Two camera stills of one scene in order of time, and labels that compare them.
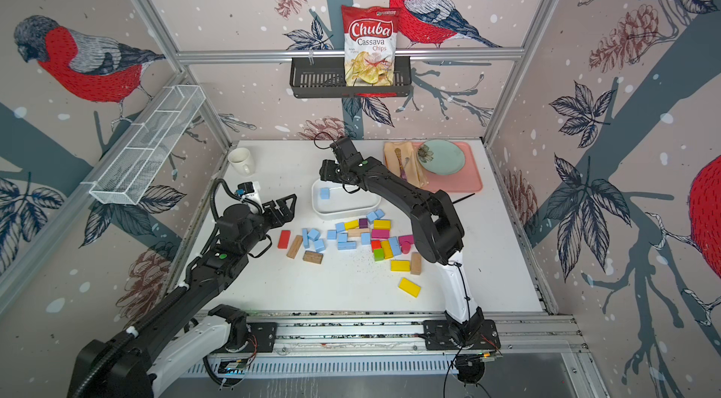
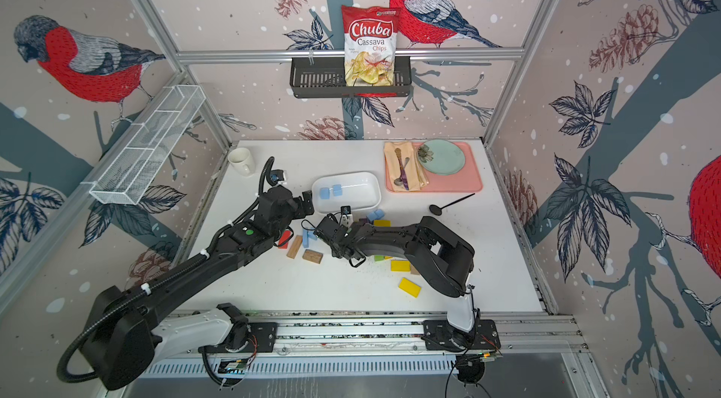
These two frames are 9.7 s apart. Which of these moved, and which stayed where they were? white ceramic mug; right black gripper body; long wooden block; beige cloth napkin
Moved: right black gripper body
Stayed: long wooden block; white ceramic mug; beige cloth napkin
